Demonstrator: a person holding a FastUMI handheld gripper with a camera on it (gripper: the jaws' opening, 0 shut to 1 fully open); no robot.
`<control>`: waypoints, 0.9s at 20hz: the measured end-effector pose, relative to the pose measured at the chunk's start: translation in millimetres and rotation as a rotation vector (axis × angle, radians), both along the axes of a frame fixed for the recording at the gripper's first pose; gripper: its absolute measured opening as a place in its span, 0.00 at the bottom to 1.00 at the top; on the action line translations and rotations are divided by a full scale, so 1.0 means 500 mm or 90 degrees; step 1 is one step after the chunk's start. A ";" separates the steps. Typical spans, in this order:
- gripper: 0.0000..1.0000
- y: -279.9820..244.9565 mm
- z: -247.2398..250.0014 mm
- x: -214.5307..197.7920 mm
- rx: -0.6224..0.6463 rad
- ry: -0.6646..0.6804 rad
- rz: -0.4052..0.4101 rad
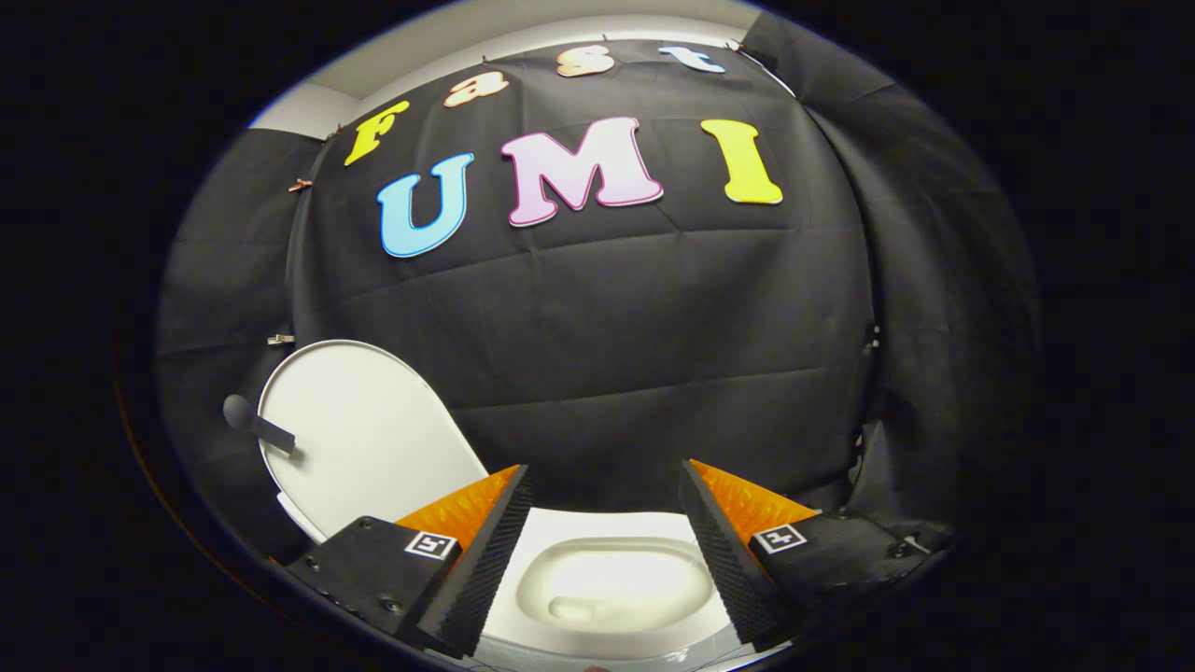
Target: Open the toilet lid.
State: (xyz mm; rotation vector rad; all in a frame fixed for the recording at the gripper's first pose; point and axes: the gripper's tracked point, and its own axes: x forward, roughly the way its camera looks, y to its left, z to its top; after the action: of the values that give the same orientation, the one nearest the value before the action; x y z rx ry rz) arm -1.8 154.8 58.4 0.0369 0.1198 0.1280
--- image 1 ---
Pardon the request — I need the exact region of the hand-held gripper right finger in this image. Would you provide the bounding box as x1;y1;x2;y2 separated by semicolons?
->
677;459;955;652

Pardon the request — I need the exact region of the white toilet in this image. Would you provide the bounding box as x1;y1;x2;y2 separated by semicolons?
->
275;490;748;662

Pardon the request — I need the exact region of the dark round lid handle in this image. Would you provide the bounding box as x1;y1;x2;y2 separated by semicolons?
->
222;394;298;458

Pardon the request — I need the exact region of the white toilet seat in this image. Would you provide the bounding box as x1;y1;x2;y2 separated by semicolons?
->
481;507;748;659

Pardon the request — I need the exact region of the white toilet lid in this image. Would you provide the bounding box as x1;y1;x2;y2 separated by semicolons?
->
257;339;491;542

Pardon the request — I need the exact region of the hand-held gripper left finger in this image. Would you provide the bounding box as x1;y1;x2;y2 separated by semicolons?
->
285;464;538;659

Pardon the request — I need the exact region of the black backdrop cloth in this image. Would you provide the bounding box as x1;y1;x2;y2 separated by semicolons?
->
157;14;1045;561

